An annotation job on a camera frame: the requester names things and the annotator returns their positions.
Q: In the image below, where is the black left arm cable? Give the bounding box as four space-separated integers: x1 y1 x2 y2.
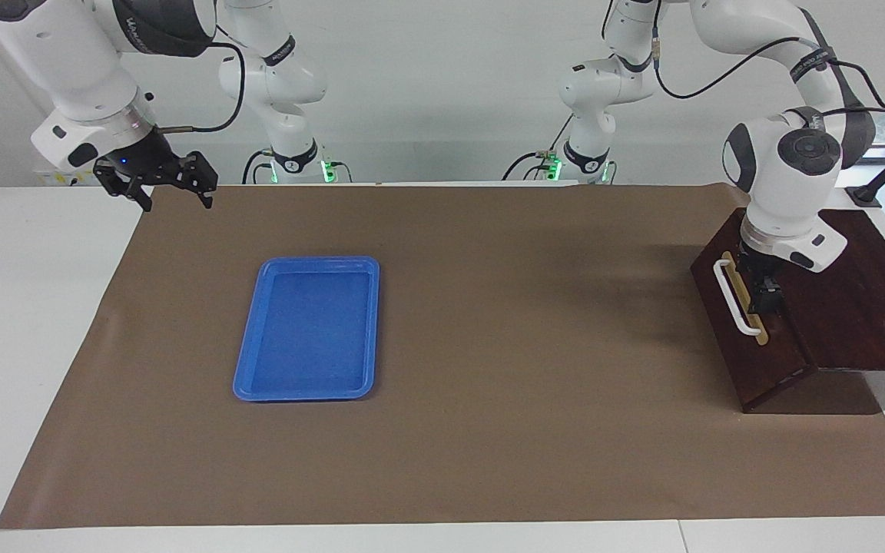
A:
653 27 885 116

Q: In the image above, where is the brown table mat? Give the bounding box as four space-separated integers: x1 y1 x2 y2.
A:
0 183 885 531

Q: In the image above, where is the black base cable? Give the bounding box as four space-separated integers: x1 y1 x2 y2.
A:
499 115 575 184
240 149 276 186

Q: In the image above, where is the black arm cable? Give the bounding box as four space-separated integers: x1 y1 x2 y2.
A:
653 27 885 116
154 40 248 136

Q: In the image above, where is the white wall outlet box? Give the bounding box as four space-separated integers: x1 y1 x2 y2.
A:
33 165 101 187

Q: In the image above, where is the dark wooden cabinet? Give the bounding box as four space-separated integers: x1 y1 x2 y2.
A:
719 207 885 374

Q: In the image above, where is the black left base cable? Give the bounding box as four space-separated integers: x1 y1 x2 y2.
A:
499 115 575 184

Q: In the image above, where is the black right base cable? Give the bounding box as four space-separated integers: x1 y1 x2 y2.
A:
240 149 276 186

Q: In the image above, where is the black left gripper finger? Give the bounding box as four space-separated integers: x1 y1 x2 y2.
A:
753 278 787 317

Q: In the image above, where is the dark wooden drawer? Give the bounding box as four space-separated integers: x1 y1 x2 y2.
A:
690 211 818 414

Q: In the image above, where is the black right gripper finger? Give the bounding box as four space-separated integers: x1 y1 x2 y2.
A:
180 151 219 210
93 163 154 214

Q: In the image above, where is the blue plastic tray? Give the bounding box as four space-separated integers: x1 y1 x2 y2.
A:
231 255 381 403

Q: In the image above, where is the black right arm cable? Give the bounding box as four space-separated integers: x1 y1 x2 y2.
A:
154 40 248 136

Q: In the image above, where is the white drawer handle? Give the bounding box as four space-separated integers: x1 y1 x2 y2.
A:
713 259 768 337

